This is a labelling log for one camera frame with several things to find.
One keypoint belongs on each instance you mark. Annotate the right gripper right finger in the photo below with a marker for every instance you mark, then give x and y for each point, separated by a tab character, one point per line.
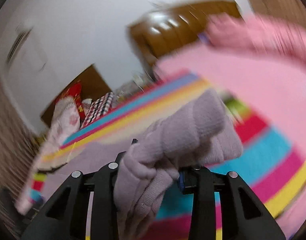
226	197

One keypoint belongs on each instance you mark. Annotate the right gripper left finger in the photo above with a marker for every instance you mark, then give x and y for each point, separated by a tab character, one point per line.
81	208

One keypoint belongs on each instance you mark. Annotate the lilac fleece pants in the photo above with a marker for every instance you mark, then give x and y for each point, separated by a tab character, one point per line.
199	133

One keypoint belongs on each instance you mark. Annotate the rainbow striped blanket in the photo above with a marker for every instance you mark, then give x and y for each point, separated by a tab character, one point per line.
129	121

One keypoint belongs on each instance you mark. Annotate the striped floral curtain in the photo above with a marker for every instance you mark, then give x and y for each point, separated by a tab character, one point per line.
17	152

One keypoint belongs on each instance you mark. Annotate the pink floral folded quilt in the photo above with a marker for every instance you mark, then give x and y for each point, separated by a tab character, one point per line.
65	122

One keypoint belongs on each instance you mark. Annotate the red black plaid sheet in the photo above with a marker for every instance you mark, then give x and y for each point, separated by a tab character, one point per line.
98	109

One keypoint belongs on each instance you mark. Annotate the red embroidered pillow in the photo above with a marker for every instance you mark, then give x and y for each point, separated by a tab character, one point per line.
75	91

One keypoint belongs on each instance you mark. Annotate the pink bed sheet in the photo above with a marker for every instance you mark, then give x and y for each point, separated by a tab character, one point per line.
269	114

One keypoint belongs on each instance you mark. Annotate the dark brown flat headboard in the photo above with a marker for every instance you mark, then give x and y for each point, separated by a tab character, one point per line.
93	87

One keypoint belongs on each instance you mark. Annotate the nightstand with floral cover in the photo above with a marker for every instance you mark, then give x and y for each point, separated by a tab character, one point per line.
138	84

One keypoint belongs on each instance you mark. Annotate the pink crumpled quilt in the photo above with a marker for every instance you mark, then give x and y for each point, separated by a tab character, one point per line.
260	33

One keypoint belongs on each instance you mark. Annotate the glossy brown padded headboard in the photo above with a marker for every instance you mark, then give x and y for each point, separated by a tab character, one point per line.
158	33

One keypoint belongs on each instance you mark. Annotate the white wall air conditioner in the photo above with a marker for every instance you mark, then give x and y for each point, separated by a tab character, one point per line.
24	32

